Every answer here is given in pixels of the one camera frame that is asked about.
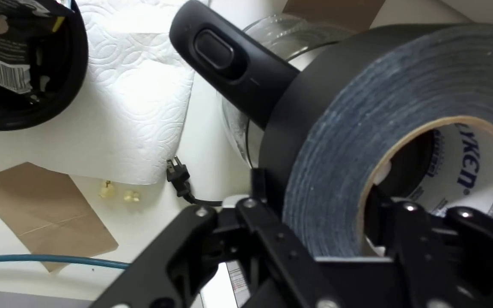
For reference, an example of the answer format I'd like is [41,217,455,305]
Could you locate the brown paper piece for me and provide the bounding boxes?
[0,163,118,257]

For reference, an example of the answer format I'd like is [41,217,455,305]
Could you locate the black tape roll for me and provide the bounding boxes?
[260,24,493,257]

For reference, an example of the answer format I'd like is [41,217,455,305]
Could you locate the snack wrappers in bowl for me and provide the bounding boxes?
[0,0,73,96]

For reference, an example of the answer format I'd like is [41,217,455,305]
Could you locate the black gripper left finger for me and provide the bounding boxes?
[89,198,339,308]

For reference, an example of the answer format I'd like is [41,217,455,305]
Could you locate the blue cable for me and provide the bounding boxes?
[0,253,132,272]

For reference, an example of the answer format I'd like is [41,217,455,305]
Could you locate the black bowl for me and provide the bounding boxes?
[0,0,89,130]

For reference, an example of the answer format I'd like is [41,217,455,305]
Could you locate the white paper towel sheet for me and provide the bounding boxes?
[0,0,193,185]

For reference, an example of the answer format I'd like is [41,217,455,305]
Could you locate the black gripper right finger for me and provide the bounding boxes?
[364,186,493,308]

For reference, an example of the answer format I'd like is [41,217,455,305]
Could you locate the black kettle power cord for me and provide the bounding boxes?
[164,157,226,207]

